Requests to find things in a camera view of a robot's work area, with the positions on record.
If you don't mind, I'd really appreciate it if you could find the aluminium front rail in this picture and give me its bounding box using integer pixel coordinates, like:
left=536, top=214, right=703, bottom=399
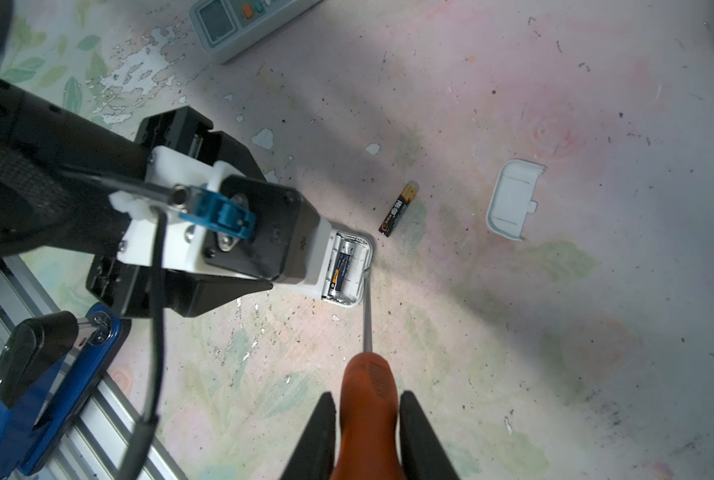
left=0, top=254, right=190, bottom=480

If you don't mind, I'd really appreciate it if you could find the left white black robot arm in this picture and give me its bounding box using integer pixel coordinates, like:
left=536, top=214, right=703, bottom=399
left=0, top=1, right=270, bottom=318

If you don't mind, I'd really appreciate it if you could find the blue black clamp handle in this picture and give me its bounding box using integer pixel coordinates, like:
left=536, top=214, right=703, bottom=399
left=0, top=303, right=131, bottom=479

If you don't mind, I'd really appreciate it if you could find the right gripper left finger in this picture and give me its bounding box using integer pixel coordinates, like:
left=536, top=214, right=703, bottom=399
left=281, top=392, right=336, bottom=480

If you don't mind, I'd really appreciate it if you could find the black gold AA battery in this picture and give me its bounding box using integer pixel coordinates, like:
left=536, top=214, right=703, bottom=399
left=379, top=181, right=420, bottom=237

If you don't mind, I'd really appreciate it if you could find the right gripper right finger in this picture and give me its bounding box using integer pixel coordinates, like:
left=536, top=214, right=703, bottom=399
left=399, top=391, right=459, bottom=480

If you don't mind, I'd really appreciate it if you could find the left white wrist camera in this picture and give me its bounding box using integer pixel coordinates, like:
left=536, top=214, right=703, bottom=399
left=109, top=146, right=328, bottom=287

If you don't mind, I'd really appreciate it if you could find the white battery cover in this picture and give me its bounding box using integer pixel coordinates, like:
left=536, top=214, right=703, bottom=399
left=486, top=159, right=545, bottom=242

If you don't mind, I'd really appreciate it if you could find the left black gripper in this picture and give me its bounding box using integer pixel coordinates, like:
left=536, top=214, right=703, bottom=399
left=85, top=106, right=274, bottom=319

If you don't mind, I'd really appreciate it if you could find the orange black handled screwdriver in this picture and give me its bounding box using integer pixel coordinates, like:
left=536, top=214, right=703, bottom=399
left=332, top=278, right=405, bottom=479

